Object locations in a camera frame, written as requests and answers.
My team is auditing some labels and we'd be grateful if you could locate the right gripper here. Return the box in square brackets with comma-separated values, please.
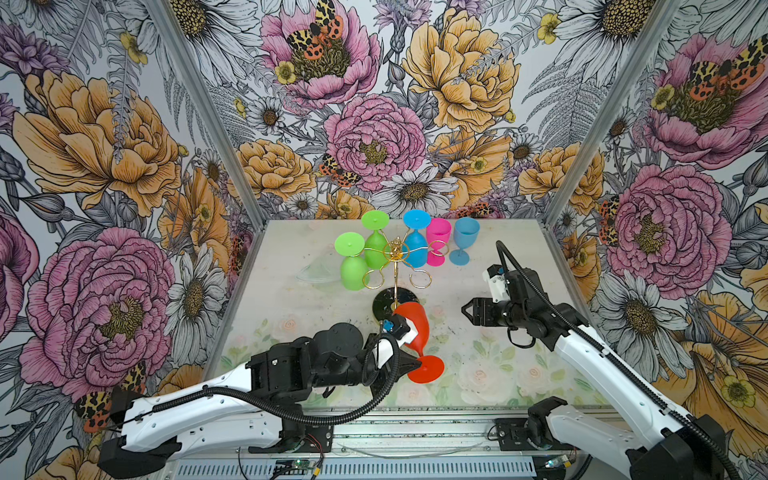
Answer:
[460, 297, 528, 329]

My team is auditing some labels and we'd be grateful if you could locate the red wine glass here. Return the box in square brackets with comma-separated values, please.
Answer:
[394, 302, 445, 384]

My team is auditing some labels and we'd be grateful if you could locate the light blue wine glass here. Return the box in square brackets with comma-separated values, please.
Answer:
[449, 217, 480, 266]

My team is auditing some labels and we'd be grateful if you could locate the pink wine glass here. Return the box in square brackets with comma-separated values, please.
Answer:
[426, 218, 452, 267]

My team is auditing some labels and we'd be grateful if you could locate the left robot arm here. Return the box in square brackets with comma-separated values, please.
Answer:
[98, 315, 429, 479]

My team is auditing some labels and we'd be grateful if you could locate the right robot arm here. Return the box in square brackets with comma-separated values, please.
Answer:
[462, 264, 738, 479]

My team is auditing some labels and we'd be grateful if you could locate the gold wine glass rack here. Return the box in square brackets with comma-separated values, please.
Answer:
[363, 232, 433, 324]

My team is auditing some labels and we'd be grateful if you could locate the back blue wine glass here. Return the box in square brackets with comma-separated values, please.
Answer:
[403, 210, 431, 269]

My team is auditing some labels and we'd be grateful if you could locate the front green wine glass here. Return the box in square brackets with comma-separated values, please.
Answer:
[334, 232, 368, 291]

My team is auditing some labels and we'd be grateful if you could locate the green wine glass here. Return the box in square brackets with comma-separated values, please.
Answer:
[361, 210, 390, 270]
[334, 232, 368, 291]

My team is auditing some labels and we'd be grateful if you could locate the back green wine glass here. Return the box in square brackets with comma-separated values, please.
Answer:
[361, 210, 390, 270]

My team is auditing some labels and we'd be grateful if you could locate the small green circuit board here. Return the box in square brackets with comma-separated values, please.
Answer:
[271, 459, 320, 479]

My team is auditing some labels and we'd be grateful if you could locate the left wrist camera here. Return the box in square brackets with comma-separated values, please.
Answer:
[372, 315, 418, 368]

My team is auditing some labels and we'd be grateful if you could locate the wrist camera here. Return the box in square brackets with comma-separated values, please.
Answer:
[482, 264, 510, 303]
[372, 315, 418, 368]

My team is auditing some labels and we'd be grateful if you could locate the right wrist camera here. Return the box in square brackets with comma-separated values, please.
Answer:
[482, 264, 510, 303]

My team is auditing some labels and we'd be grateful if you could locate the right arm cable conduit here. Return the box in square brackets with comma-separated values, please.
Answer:
[495, 241, 742, 480]

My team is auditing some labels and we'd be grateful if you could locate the aluminium front rail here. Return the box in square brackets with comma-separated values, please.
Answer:
[153, 410, 627, 479]

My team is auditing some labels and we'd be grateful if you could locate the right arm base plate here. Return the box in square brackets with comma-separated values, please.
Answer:
[493, 417, 538, 452]

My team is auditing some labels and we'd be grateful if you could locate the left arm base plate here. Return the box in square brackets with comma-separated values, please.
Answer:
[247, 420, 333, 454]

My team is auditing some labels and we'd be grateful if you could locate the right aluminium corner post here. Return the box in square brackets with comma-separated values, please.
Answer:
[543, 0, 682, 227]

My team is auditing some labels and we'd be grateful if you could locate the aluminium corner post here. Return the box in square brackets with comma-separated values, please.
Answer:
[142, 0, 268, 232]
[543, 0, 682, 227]

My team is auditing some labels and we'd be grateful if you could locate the left aluminium corner post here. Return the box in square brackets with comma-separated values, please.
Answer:
[142, 0, 268, 232]

